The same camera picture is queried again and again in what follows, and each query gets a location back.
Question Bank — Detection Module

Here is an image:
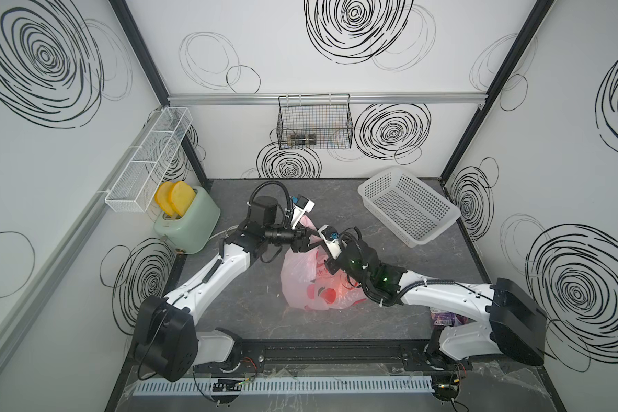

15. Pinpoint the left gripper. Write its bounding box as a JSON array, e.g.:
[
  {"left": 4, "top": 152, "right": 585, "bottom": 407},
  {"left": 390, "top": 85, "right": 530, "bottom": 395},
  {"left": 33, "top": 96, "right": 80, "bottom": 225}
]
[{"left": 263, "top": 220, "right": 326, "bottom": 254}]

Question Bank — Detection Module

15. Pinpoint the pink printed plastic bag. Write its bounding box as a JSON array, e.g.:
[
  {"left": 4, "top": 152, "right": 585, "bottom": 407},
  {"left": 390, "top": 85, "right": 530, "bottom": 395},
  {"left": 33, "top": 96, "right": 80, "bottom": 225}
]
[{"left": 280, "top": 215, "right": 369, "bottom": 312}]

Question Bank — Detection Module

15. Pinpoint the white perforated plastic basket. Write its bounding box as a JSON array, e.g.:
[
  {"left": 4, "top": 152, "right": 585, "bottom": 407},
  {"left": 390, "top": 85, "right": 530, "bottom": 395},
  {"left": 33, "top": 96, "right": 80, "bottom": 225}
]
[{"left": 357, "top": 168, "right": 461, "bottom": 248}]

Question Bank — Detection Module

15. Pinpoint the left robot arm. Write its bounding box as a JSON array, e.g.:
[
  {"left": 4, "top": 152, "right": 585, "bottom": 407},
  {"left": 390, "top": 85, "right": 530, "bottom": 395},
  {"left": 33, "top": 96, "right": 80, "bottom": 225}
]
[{"left": 129, "top": 196, "right": 314, "bottom": 382}]

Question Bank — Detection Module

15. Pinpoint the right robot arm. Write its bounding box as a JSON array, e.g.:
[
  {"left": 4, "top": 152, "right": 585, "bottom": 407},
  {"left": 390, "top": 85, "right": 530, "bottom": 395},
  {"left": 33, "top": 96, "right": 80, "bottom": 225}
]
[{"left": 322, "top": 233, "right": 547, "bottom": 370}]

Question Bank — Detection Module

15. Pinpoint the purple snack packet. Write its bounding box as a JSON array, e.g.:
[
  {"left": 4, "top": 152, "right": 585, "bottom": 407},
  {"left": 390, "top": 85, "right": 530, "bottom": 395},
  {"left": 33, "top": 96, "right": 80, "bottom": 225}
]
[{"left": 430, "top": 307, "right": 470, "bottom": 328}]

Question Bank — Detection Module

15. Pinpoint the mint green toaster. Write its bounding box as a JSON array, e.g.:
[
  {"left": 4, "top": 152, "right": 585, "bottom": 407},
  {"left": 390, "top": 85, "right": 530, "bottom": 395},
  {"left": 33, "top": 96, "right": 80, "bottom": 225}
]
[{"left": 154, "top": 187, "right": 221, "bottom": 254}]

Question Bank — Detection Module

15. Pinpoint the yellow toast slice right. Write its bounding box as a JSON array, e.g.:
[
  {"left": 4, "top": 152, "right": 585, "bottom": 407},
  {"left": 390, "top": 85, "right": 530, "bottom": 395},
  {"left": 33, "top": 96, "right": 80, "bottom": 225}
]
[{"left": 168, "top": 181, "right": 197, "bottom": 217}]

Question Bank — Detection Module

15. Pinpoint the yellow toast slice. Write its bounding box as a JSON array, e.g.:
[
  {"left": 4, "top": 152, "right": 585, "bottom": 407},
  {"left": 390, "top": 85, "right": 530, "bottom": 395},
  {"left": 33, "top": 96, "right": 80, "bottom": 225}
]
[
  {"left": 154, "top": 181, "right": 176, "bottom": 217},
  {"left": 168, "top": 181, "right": 197, "bottom": 217}
]

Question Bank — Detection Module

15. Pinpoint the dark bottle in basket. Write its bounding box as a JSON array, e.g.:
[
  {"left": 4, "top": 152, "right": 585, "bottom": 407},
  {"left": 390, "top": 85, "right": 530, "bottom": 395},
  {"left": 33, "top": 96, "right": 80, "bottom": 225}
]
[{"left": 288, "top": 134, "right": 318, "bottom": 146}]

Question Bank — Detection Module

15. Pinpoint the yellow toast slice left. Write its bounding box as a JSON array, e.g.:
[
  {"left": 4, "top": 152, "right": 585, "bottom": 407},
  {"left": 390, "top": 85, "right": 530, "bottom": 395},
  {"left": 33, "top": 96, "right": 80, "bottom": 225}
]
[{"left": 154, "top": 181, "right": 176, "bottom": 217}]

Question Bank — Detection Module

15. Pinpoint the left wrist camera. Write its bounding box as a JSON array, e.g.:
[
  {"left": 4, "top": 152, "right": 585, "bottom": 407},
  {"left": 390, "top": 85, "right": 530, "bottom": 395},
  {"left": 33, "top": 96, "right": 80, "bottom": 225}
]
[{"left": 291, "top": 195, "right": 315, "bottom": 229}]

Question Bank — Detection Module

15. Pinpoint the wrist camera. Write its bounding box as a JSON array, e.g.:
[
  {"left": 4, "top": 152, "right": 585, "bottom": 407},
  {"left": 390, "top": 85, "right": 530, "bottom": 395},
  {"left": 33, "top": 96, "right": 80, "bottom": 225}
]
[
  {"left": 291, "top": 195, "right": 315, "bottom": 229},
  {"left": 318, "top": 225, "right": 342, "bottom": 260}
]

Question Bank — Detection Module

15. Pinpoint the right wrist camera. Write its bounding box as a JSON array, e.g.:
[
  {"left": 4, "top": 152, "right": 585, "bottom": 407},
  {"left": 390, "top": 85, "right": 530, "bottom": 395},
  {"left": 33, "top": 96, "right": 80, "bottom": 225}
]
[{"left": 318, "top": 225, "right": 342, "bottom": 260}]

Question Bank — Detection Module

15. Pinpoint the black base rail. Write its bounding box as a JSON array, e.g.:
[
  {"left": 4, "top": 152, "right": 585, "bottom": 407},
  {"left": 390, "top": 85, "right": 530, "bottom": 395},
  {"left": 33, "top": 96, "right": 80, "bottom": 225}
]
[{"left": 194, "top": 332, "right": 456, "bottom": 376}]

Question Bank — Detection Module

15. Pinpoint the black wire wall basket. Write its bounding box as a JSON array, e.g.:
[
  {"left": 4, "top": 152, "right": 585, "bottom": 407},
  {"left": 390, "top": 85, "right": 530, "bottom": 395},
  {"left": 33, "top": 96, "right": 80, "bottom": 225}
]
[{"left": 276, "top": 103, "right": 355, "bottom": 149}]

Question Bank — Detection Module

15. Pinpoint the white wire wall shelf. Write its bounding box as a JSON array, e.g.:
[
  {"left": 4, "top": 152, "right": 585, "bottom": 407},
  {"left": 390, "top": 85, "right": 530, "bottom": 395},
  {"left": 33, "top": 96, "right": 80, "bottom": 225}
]
[{"left": 105, "top": 106, "right": 192, "bottom": 213}]

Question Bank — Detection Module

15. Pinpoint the aluminium wall rail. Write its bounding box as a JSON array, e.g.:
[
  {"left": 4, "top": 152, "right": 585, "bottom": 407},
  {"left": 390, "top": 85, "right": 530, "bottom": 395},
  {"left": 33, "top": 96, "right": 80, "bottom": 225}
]
[{"left": 168, "top": 92, "right": 488, "bottom": 106}]

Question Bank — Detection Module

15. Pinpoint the white slotted cable duct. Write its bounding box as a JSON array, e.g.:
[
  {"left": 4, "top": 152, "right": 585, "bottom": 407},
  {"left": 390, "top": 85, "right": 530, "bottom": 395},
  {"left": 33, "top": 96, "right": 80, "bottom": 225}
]
[{"left": 133, "top": 376, "right": 434, "bottom": 398}]

